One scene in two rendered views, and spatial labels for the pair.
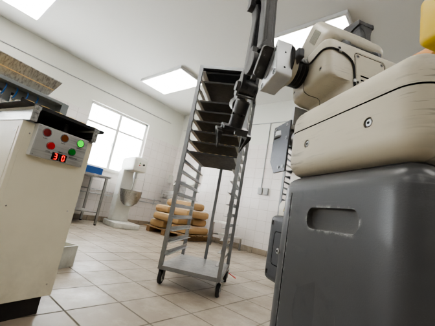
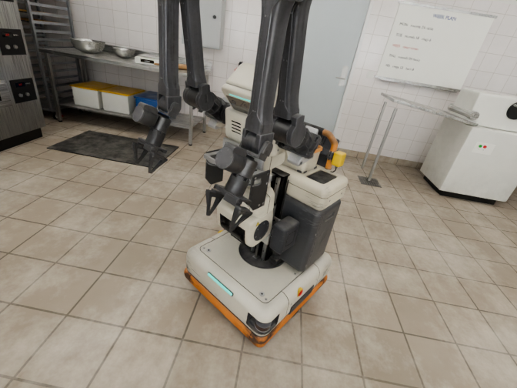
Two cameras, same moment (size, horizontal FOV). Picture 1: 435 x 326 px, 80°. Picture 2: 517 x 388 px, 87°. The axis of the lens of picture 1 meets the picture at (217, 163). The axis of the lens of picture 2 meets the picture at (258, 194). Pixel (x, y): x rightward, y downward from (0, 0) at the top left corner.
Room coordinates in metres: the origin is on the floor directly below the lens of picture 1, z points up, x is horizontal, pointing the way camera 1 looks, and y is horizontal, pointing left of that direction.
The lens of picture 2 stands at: (1.37, 0.53, 1.34)
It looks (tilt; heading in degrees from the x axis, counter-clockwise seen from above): 29 degrees down; 231
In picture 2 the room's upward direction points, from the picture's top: 9 degrees clockwise
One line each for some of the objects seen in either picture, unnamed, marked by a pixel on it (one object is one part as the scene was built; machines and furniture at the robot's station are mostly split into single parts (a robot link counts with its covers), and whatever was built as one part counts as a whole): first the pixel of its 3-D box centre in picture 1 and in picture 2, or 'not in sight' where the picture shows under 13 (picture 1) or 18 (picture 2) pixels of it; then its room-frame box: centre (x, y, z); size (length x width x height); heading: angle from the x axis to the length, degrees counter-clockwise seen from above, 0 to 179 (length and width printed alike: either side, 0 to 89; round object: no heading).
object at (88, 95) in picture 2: not in sight; (96, 95); (0.89, -3.94, 0.36); 0.46 x 0.38 x 0.26; 47
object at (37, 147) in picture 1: (59, 147); not in sight; (1.20, 0.73, 0.77); 0.24 x 0.04 x 0.14; 150
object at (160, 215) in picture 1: (172, 218); not in sight; (5.29, 0.68, 0.34); 0.72 x 0.42 x 0.15; 53
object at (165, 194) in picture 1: (175, 191); not in sight; (6.31, 0.87, 0.92); 1.00 x 0.36 x 1.11; 49
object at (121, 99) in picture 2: not in sight; (124, 99); (0.59, -3.68, 0.36); 0.46 x 0.38 x 0.26; 49
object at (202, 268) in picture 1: (214, 174); not in sight; (2.34, 0.01, 0.93); 0.64 x 0.51 x 1.78; 170
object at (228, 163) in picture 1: (217, 162); not in sight; (2.34, 0.00, 1.05); 0.60 x 0.40 x 0.01; 170
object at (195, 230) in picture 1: (189, 229); not in sight; (5.27, 0.30, 0.19); 0.72 x 0.42 x 0.15; 143
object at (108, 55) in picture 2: not in sight; (134, 91); (0.47, -3.58, 0.49); 1.90 x 0.72 x 0.98; 139
